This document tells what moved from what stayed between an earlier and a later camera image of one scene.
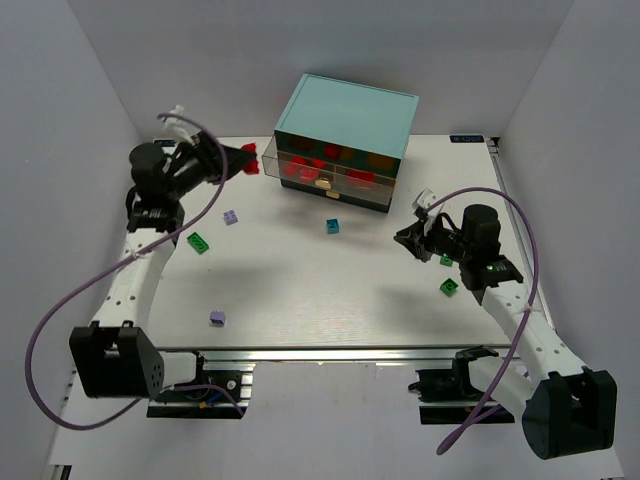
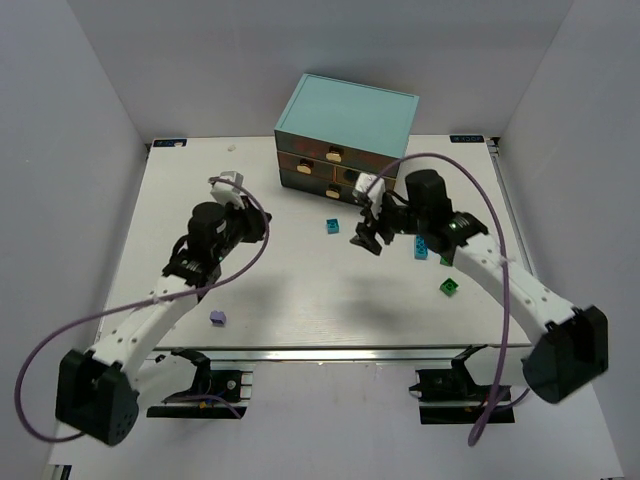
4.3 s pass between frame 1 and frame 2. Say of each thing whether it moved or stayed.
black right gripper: moved
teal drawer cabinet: stayed
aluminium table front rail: stayed
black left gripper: moved
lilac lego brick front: stayed
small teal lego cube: stayed
